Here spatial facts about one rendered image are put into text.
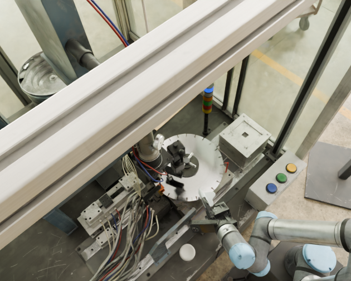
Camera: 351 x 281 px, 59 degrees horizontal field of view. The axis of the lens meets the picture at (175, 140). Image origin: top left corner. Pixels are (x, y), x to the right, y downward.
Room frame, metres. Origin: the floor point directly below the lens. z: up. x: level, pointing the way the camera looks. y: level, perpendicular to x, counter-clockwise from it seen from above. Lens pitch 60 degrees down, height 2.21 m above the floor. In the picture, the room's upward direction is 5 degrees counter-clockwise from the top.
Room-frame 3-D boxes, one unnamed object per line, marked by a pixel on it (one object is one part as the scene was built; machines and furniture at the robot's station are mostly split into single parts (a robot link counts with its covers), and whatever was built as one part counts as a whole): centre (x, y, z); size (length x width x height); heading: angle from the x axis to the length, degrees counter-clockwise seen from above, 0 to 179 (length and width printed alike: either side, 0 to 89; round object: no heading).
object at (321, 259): (0.15, -0.50, 0.91); 0.13 x 0.12 x 0.14; 151
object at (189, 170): (0.59, -0.04, 0.96); 0.11 x 0.11 x 0.03
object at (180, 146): (0.52, 0.00, 1.17); 0.06 x 0.05 x 0.20; 119
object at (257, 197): (0.52, -0.45, 0.82); 0.28 x 0.11 x 0.15; 128
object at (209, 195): (0.42, -0.11, 1.01); 0.09 x 0.06 x 0.03; 17
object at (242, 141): (0.75, -0.34, 0.82); 0.18 x 0.18 x 0.15; 38
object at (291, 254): (0.16, -0.50, 0.80); 0.15 x 0.15 x 0.10
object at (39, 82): (1.08, 0.58, 0.93); 0.31 x 0.31 x 0.36
